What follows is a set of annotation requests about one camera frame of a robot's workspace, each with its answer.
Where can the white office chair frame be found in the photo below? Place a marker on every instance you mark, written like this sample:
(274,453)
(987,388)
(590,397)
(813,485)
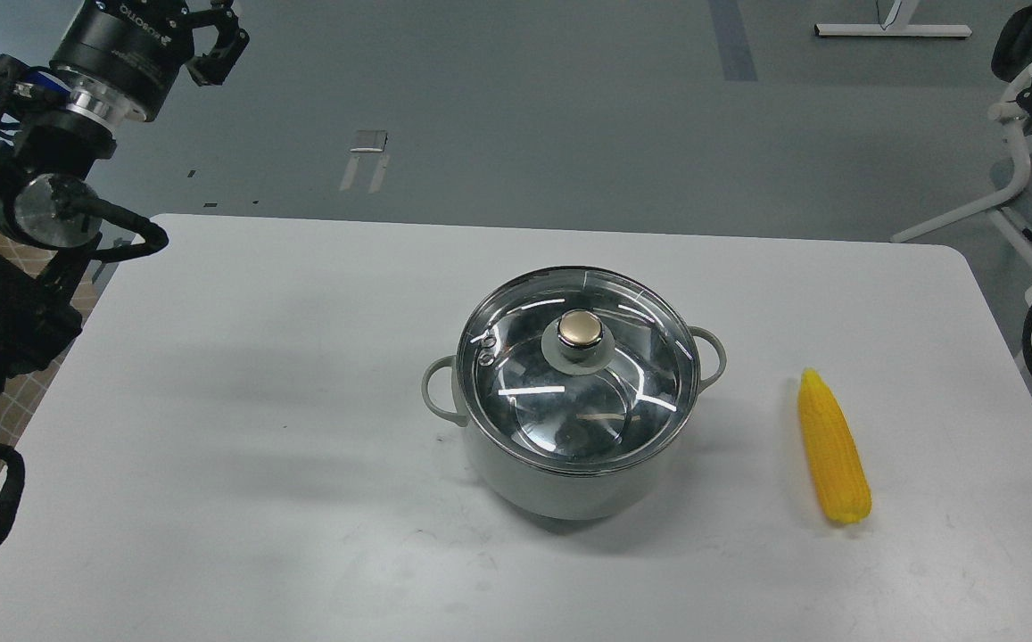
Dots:
(1009,206)

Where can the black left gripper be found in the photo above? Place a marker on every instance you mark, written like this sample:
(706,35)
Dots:
(119,59)

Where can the grey steel cooking pot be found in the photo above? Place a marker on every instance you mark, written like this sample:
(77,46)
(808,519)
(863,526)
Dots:
(561,496)

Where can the glass pot lid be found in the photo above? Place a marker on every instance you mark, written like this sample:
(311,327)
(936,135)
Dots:
(580,370)

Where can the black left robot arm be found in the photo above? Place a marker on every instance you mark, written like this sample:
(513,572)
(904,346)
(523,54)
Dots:
(53,225)

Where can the yellow corn cob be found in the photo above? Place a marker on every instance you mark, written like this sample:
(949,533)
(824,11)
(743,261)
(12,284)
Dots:
(839,482)

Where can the white desk base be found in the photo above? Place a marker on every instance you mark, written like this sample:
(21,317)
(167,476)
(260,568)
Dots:
(897,24)

